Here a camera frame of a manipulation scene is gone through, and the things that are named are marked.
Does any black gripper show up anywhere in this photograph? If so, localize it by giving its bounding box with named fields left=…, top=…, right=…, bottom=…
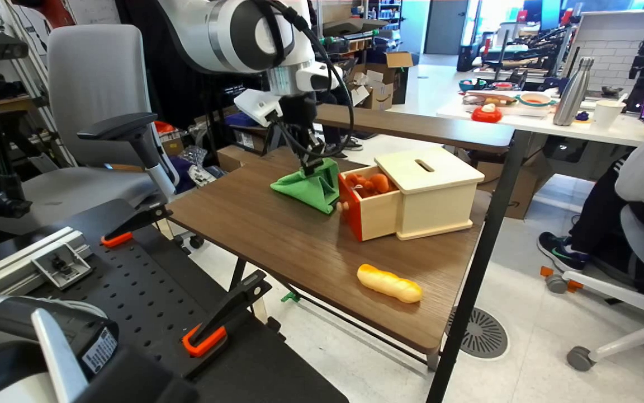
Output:
left=280, top=89, right=335, bottom=179

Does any green cloth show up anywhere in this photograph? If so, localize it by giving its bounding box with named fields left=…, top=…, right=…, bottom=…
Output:
left=267, top=157, right=341, bottom=218

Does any wooden box with red drawer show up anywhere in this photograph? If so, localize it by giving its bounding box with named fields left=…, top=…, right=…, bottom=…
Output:
left=338, top=145, right=488, bottom=245

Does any yellow plush toy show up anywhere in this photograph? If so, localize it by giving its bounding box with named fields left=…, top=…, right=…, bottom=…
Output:
left=354, top=262, right=424, bottom=307

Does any red bowl with white item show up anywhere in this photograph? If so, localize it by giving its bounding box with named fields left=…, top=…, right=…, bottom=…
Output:
left=470, top=100, right=505, bottom=125

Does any tray with food plates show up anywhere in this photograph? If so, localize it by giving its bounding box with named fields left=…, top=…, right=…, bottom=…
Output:
left=461, top=87, right=556, bottom=110

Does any cardboard box under desk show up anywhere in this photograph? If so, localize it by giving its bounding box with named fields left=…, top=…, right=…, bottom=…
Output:
left=475, top=144, right=556, bottom=222

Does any grey padded office chair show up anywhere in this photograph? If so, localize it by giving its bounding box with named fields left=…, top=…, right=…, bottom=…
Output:
left=0, top=23, right=183, bottom=235

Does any black perforated workbench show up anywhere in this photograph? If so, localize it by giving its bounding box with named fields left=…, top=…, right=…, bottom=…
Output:
left=0, top=211, right=349, bottom=403

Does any round floor drain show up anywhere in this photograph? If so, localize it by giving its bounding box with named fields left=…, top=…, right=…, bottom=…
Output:
left=457, top=307, right=512, bottom=362

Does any steel water bottle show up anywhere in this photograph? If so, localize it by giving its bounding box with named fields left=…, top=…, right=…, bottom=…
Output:
left=552, top=54, right=597, bottom=127

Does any white cup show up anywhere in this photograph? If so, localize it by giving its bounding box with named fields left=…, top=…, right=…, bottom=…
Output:
left=593, top=99, right=625, bottom=131

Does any person in grey hoodie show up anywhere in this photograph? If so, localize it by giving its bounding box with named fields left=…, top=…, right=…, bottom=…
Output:
left=536, top=116, right=644, bottom=278

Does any white office chair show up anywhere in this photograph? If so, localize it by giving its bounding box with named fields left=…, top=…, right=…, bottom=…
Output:
left=542, top=203, right=644, bottom=375

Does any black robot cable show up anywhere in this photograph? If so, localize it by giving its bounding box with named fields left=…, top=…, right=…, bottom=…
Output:
left=262, top=0, right=357, bottom=162

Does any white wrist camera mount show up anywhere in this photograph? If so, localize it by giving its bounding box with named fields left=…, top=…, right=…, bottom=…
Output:
left=233, top=87, right=285, bottom=131

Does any black clamp orange handle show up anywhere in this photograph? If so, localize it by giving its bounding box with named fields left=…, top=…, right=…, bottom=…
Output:
left=97, top=202, right=171, bottom=250
left=179, top=269, right=273, bottom=360

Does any black table frame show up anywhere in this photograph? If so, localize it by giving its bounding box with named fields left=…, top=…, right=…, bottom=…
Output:
left=423, top=131, right=541, bottom=403

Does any aluminium extrusion rail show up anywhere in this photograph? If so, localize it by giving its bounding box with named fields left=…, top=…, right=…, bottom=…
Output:
left=0, top=225, right=84, bottom=291

